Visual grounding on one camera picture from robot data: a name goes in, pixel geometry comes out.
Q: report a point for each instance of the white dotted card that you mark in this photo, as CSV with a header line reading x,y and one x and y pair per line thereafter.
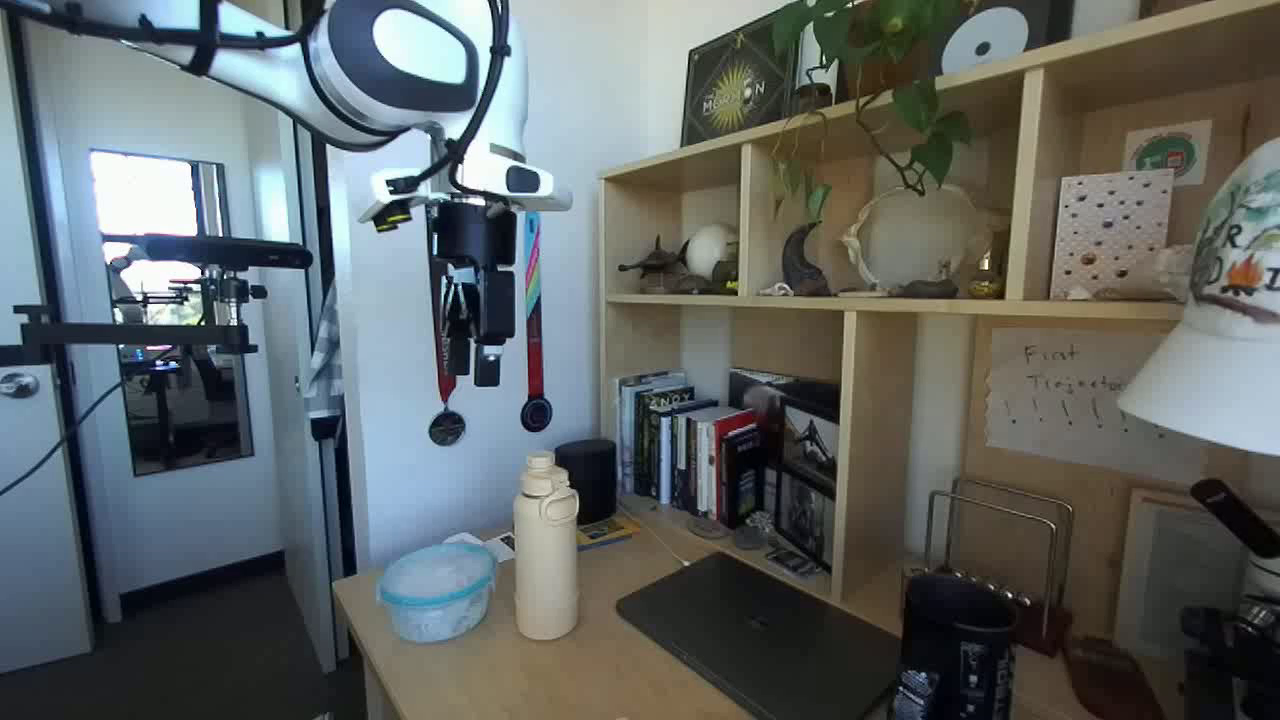
x,y
1108,235

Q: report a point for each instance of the white painted lamp shade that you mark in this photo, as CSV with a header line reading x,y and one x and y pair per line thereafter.
x,y
1224,363

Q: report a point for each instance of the plastic container with blue rim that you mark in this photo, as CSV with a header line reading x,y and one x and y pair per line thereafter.
x,y
435,595

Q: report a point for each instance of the medal on red ribbon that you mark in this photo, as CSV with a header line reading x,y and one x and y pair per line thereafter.
x,y
444,426

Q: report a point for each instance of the black framed picture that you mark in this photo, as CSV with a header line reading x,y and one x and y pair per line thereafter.
x,y
807,523

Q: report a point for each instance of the green trailing plant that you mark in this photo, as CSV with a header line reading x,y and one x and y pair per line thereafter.
x,y
923,105

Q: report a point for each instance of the cream water bottle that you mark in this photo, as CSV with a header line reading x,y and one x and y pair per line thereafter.
x,y
545,563

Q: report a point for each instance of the wooden shelf unit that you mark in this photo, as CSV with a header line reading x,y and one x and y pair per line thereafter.
x,y
872,403

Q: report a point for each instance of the white framed picture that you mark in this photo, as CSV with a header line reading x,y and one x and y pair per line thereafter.
x,y
1174,567

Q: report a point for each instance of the black spine book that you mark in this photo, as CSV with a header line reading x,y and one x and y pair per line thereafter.
x,y
744,473

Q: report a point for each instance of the framed shark picture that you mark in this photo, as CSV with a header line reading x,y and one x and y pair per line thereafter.
x,y
808,451

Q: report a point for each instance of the light spine book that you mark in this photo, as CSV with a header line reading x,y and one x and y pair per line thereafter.
x,y
629,434

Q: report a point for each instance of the handwritten paper note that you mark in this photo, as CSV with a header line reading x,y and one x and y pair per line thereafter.
x,y
1064,403

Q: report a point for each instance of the black microscope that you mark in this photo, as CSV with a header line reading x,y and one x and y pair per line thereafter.
x,y
1233,647

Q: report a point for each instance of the dark crescent figurine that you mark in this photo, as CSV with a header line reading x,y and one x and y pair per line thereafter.
x,y
800,261

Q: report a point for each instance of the white spine book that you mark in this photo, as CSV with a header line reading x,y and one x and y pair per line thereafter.
x,y
706,464

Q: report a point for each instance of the small brass figurine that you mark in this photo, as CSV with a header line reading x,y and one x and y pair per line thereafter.
x,y
987,279

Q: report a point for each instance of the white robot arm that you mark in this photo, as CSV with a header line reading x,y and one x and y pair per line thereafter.
x,y
401,54

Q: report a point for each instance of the dark spine book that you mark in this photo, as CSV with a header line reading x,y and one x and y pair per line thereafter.
x,y
662,445

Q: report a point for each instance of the large white shell ornament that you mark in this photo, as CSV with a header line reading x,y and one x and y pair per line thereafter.
x,y
914,243

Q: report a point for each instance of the dark framed picture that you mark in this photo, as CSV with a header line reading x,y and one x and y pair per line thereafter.
x,y
735,85

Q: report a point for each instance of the yellow notepad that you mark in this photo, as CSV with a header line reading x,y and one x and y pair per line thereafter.
x,y
605,534

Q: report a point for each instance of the dark shark figurine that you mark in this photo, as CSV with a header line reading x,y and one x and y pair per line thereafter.
x,y
656,264

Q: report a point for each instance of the black cylindrical speaker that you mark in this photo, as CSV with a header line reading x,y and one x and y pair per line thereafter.
x,y
588,480

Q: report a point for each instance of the black mug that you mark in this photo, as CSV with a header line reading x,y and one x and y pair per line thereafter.
x,y
955,652

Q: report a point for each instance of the card with green drawing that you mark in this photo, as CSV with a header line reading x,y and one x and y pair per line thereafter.
x,y
1169,151

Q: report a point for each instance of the medal on rainbow ribbon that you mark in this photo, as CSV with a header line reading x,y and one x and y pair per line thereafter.
x,y
535,264

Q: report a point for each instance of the white ball ornament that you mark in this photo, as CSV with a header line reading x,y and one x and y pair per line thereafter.
x,y
708,251

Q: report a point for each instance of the grey MacBook laptop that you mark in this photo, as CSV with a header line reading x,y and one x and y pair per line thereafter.
x,y
761,640

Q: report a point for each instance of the black picture with white disc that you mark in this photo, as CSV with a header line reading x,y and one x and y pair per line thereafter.
x,y
987,39

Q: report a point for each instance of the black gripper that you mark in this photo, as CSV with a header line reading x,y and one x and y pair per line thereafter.
x,y
478,261

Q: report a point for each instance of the black camera rig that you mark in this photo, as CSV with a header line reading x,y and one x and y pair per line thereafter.
x,y
212,251

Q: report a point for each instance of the brown leather item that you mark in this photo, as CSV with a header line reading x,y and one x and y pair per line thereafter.
x,y
1108,681

